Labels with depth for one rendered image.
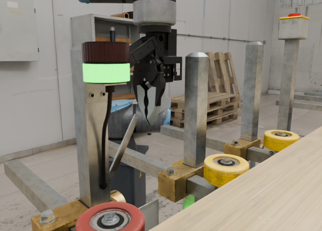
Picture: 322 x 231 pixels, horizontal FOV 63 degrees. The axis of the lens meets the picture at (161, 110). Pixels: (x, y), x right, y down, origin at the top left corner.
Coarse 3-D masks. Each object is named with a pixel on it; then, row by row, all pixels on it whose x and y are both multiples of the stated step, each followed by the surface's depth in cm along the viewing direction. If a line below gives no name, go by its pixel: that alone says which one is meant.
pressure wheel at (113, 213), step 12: (108, 204) 34; (120, 204) 34; (84, 216) 32; (96, 216) 32; (108, 216) 31; (120, 216) 32; (132, 216) 32; (84, 228) 29; (96, 228) 30; (108, 228) 30; (120, 228) 30; (132, 228) 29; (144, 228) 31
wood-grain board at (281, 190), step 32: (320, 128) 72; (288, 160) 50; (320, 160) 50; (224, 192) 38; (256, 192) 38; (288, 192) 38; (320, 192) 38; (160, 224) 31; (192, 224) 31; (224, 224) 31; (256, 224) 31; (288, 224) 31; (320, 224) 31
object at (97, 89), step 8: (88, 88) 36; (96, 88) 37; (104, 88) 38; (112, 88) 34; (88, 96) 36; (96, 96) 37; (104, 96) 38; (104, 120) 36; (104, 128) 37; (104, 136) 38; (104, 144) 38; (104, 152) 39; (104, 160) 39; (104, 168) 39; (104, 176) 40; (104, 184) 40
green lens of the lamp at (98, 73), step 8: (88, 64) 32; (96, 64) 31; (104, 64) 31; (112, 64) 32; (120, 64) 32; (128, 64) 34; (88, 72) 32; (96, 72) 32; (104, 72) 32; (112, 72) 32; (120, 72) 32; (128, 72) 34; (88, 80) 32; (96, 80) 32; (104, 80) 32; (112, 80) 32; (120, 80) 33; (128, 80) 34
